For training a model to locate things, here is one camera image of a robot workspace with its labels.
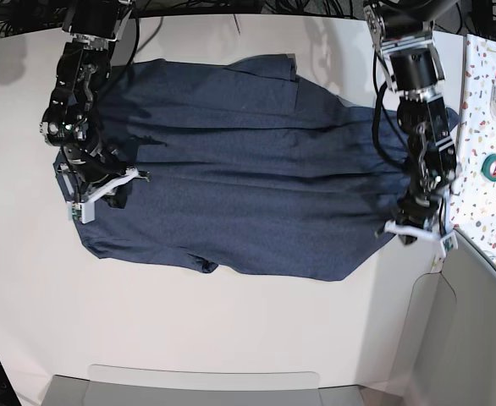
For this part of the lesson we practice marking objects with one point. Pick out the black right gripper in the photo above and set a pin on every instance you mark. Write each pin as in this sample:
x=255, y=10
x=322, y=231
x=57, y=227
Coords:
x=86, y=170

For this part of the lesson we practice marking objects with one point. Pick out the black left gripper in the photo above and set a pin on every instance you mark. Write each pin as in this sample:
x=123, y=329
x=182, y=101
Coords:
x=420, y=211

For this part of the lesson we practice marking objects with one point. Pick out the navy blue t-shirt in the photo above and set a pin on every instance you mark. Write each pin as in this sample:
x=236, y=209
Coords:
x=251, y=166

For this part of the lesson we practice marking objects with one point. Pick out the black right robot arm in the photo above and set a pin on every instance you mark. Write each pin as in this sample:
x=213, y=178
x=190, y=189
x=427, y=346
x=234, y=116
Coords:
x=83, y=78

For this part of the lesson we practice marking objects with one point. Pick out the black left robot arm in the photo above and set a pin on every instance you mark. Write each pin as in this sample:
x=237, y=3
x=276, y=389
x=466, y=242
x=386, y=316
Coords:
x=403, y=44

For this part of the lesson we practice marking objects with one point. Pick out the grey plastic bin right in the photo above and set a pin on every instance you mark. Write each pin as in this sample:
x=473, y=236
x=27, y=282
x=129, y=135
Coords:
x=447, y=351

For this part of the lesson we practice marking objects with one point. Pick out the grey plastic bin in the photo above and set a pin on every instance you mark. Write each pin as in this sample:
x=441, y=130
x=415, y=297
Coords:
x=447, y=351
x=111, y=385

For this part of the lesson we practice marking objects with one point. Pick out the green tape roll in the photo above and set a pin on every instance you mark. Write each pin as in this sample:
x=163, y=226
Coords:
x=488, y=169

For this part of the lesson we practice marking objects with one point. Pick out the terrazzo patterned side table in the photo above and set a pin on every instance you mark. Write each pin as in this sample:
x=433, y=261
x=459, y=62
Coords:
x=473, y=200

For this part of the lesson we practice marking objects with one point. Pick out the grey plastic bin front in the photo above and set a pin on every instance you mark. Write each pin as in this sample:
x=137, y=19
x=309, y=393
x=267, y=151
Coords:
x=111, y=385

